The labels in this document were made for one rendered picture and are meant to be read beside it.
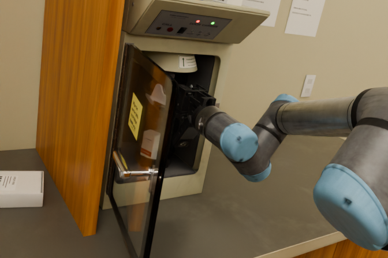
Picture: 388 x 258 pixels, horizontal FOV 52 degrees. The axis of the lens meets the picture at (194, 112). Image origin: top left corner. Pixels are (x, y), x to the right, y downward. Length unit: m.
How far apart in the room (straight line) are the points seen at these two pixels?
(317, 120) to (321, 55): 1.30
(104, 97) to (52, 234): 0.35
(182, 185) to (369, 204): 0.72
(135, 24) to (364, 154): 0.54
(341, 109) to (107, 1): 0.48
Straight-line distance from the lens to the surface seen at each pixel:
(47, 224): 1.05
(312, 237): 1.21
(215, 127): 0.87
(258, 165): 0.93
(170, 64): 1.04
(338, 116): 0.75
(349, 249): 1.47
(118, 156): 0.77
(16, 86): 1.36
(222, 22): 0.96
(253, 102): 1.85
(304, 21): 1.93
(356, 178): 0.57
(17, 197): 1.09
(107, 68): 0.84
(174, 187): 1.18
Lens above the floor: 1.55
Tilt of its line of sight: 18 degrees down
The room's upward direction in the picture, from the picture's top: 11 degrees clockwise
